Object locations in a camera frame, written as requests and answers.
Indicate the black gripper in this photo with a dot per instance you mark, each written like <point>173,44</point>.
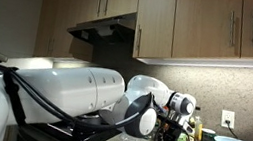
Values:
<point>169,134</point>

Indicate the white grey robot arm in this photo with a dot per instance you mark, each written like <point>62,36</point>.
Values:
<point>63,86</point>

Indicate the green jar white lid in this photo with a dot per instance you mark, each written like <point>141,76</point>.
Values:
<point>208,139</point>

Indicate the yellow oil bottle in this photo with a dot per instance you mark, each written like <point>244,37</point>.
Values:
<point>198,126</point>

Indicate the black electric stove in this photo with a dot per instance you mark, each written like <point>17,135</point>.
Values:
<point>66,136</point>

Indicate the under cabinet light strip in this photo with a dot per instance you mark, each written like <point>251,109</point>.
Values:
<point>218,62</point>

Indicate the dark range hood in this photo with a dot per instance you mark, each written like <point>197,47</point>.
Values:
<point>105,32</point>

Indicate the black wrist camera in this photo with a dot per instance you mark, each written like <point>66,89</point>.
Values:
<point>179,123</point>

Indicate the wall power outlet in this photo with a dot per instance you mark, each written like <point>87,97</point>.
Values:
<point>227,118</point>

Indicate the wooden wall cabinets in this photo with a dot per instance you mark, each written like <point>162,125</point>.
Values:
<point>204,24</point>

